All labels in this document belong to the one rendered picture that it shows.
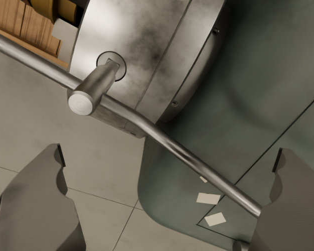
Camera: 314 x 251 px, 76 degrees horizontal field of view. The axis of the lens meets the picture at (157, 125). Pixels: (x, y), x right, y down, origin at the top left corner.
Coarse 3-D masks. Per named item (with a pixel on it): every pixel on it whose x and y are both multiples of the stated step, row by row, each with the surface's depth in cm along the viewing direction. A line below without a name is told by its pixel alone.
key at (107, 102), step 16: (0, 48) 15; (16, 48) 15; (32, 64) 15; (48, 64) 16; (64, 80) 16; (80, 80) 16; (112, 112) 17; (128, 112) 17; (144, 128) 18; (160, 128) 18; (160, 144) 18; (176, 144) 18; (192, 160) 18; (208, 176) 18; (224, 192) 18; (240, 192) 18; (256, 208) 18
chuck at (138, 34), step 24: (96, 0) 20; (120, 0) 20; (144, 0) 20; (168, 0) 20; (96, 24) 20; (120, 24) 20; (144, 24) 20; (168, 24) 21; (96, 48) 21; (120, 48) 21; (144, 48) 21; (72, 72) 23; (144, 72) 22; (120, 96) 24; (120, 120) 28
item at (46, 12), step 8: (24, 0) 31; (32, 0) 30; (40, 0) 30; (48, 0) 30; (56, 0) 30; (64, 0) 30; (40, 8) 31; (48, 8) 30; (56, 8) 31; (64, 8) 31; (72, 8) 31; (80, 8) 36; (48, 16) 32; (56, 16) 32; (64, 16) 32; (72, 16) 32; (80, 16) 36
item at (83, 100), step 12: (108, 60) 22; (96, 72) 18; (108, 72) 19; (84, 84) 16; (96, 84) 16; (108, 84) 18; (72, 96) 15; (84, 96) 15; (96, 96) 16; (72, 108) 16; (84, 108) 15; (96, 108) 16
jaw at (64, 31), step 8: (56, 24) 32; (64, 24) 32; (72, 24) 33; (56, 32) 33; (64, 32) 33; (72, 32) 33; (64, 40) 33; (72, 40) 33; (64, 48) 34; (72, 48) 34; (64, 56) 34; (64, 88) 36
